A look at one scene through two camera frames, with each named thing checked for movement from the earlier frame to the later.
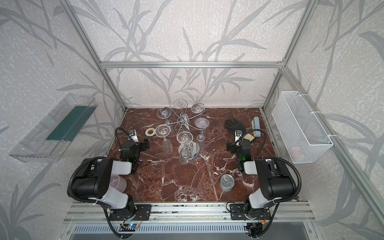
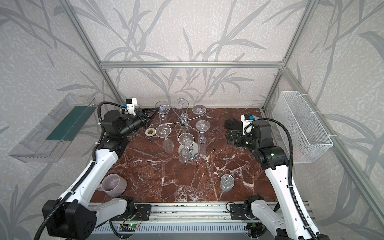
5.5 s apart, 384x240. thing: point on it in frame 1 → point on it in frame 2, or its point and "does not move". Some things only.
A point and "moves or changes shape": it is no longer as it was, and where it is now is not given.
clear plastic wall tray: (47, 141) does not move
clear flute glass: (184, 137) does not move
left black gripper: (141, 145) → (143, 116)
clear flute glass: (165, 112) moves or changes shape
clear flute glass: (163, 130) does not move
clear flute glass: (198, 108) does not move
